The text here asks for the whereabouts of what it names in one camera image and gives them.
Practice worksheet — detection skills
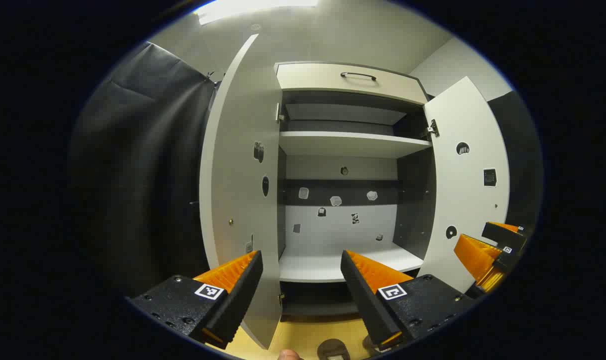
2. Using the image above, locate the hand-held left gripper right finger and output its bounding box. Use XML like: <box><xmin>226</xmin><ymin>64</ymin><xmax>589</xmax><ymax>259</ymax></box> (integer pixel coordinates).
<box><xmin>340</xmin><ymin>249</ymin><xmax>476</xmax><ymax>352</ymax></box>

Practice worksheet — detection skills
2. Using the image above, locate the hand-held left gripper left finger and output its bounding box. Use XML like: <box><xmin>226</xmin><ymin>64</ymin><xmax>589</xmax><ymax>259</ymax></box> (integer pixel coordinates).
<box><xmin>125</xmin><ymin>250</ymin><xmax>265</xmax><ymax>350</ymax></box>

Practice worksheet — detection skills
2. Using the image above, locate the cream cabinet drawer front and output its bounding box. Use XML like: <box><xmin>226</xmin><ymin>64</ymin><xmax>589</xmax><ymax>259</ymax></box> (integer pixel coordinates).
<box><xmin>275</xmin><ymin>62</ymin><xmax>429</xmax><ymax>106</ymax></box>

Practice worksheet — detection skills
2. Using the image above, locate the white cabinet door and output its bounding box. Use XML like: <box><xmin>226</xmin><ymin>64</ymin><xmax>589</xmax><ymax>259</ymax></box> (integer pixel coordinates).
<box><xmin>417</xmin><ymin>76</ymin><xmax>511</xmax><ymax>295</ymax></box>
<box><xmin>199</xmin><ymin>34</ymin><xmax>286</xmax><ymax>350</ymax></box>

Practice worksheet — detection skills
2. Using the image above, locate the white cabinet shelf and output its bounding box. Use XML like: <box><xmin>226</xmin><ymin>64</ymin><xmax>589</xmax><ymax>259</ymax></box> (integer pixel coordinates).
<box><xmin>279</xmin><ymin>131</ymin><xmax>433</xmax><ymax>160</ymax></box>

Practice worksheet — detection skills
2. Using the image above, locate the white shoe cabinet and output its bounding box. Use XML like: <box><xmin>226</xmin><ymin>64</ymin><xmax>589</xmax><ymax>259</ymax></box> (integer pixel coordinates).
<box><xmin>199</xmin><ymin>34</ymin><xmax>511</xmax><ymax>350</ymax></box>

